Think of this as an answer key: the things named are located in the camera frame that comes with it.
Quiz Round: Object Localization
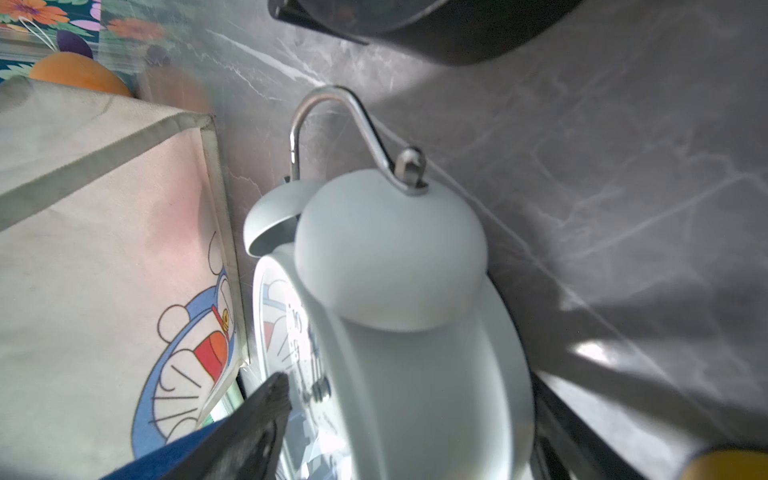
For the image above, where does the black twin-bell alarm clock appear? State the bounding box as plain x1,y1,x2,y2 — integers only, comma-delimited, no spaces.
267,0,579,66

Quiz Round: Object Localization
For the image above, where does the white twin-bell alarm clock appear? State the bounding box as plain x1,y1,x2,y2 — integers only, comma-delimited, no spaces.
243,86,535,479

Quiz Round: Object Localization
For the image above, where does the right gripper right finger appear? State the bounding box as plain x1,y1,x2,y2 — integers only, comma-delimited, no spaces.
530,373,643,479

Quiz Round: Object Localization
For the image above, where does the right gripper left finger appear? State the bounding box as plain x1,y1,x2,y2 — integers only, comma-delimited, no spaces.
164,373,291,479

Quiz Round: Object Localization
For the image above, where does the yellow square alarm clock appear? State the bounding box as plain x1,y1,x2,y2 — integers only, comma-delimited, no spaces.
679,447,768,480

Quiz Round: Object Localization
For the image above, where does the white canvas tote bag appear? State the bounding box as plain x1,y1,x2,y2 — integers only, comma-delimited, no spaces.
1,77,244,479

